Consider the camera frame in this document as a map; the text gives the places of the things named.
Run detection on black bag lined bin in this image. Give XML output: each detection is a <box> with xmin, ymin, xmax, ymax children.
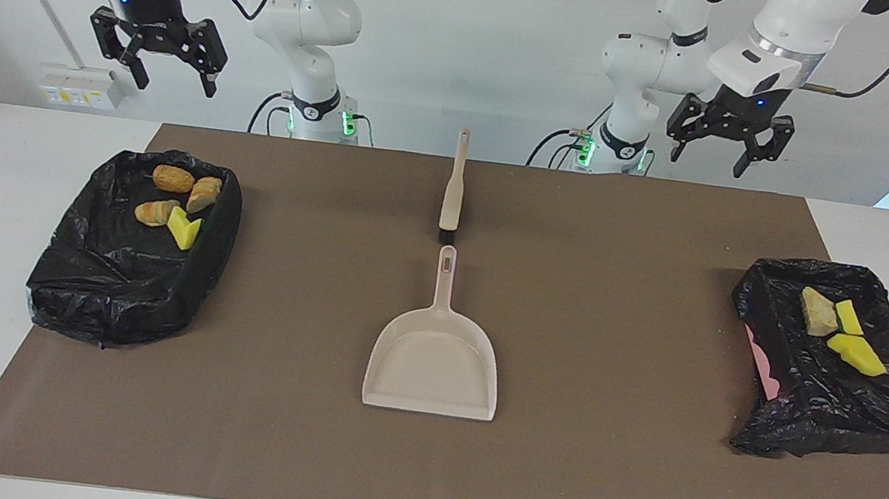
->
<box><xmin>20</xmin><ymin>135</ymin><xmax>248</xmax><ymax>362</ymax></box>

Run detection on white wall socket box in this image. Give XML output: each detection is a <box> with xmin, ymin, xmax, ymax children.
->
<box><xmin>34</xmin><ymin>62</ymin><xmax>128</xmax><ymax>113</ymax></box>

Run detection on brown table mat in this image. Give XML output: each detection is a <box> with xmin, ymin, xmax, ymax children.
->
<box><xmin>0</xmin><ymin>104</ymin><xmax>889</xmax><ymax>499</ymax></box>

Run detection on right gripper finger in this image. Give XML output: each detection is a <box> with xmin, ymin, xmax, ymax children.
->
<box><xmin>83</xmin><ymin>5</ymin><xmax>158</xmax><ymax>91</ymax></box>
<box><xmin>180</xmin><ymin>17</ymin><xmax>233</xmax><ymax>101</ymax></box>

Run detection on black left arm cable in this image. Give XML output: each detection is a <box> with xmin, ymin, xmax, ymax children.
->
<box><xmin>681</xmin><ymin>0</ymin><xmax>889</xmax><ymax>104</ymax></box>

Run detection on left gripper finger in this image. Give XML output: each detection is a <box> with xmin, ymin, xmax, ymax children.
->
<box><xmin>731</xmin><ymin>110</ymin><xmax>797</xmax><ymax>185</ymax></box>
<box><xmin>663</xmin><ymin>91</ymin><xmax>709</xmax><ymax>166</ymax></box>

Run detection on yellow sponge piece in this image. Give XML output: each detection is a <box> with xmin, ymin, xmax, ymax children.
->
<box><xmin>823</xmin><ymin>330</ymin><xmax>889</xmax><ymax>379</ymax></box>
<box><xmin>832</xmin><ymin>298</ymin><xmax>869</xmax><ymax>337</ymax></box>

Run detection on pink plastic bin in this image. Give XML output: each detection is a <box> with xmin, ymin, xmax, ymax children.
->
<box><xmin>736</xmin><ymin>321</ymin><xmax>788</xmax><ymax>403</ymax></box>

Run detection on beige brush black bristles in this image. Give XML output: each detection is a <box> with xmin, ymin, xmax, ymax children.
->
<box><xmin>436</xmin><ymin>126</ymin><xmax>473</xmax><ymax>249</ymax></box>

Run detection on green and yellow sponge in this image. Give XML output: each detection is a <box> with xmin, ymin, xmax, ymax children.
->
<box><xmin>164</xmin><ymin>205</ymin><xmax>205</xmax><ymax>254</ymax></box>

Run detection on beige plastic dustpan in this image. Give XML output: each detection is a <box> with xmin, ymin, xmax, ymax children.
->
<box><xmin>359</xmin><ymin>237</ymin><xmax>515</xmax><ymax>422</ymax></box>

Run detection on orange striped croissant piece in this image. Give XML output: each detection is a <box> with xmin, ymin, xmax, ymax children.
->
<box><xmin>133</xmin><ymin>196</ymin><xmax>183</xmax><ymax>230</ymax></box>

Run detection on black base power cable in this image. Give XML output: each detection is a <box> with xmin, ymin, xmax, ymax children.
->
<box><xmin>526</xmin><ymin>92</ymin><xmax>615</xmax><ymax>175</ymax></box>
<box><xmin>247</xmin><ymin>90</ymin><xmax>293</xmax><ymax>138</ymax></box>

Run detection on crumpled black trash bag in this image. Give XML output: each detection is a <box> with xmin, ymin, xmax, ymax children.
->
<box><xmin>714</xmin><ymin>250</ymin><xmax>889</xmax><ymax>471</ymax></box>

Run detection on brown oval bread roll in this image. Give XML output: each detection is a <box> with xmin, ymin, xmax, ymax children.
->
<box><xmin>150</xmin><ymin>164</ymin><xmax>198</xmax><ymax>195</ymax></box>

